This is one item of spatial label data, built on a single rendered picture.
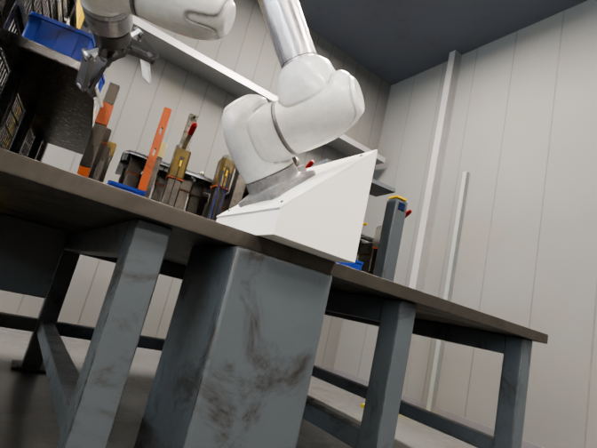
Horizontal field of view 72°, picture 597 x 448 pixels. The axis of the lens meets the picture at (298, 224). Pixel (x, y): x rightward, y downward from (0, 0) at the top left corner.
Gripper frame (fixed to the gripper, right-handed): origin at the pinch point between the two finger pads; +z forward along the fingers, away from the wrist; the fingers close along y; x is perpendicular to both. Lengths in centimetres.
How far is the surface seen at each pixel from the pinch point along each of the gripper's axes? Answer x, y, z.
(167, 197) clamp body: 7, -6, 60
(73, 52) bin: -24.2, 0.4, 10.6
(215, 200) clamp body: 18, -20, 61
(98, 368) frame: 51, 41, 4
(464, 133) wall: 61, -300, 196
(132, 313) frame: 46, 30, 3
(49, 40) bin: -29.7, 3.7, 9.9
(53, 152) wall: -128, 0, 213
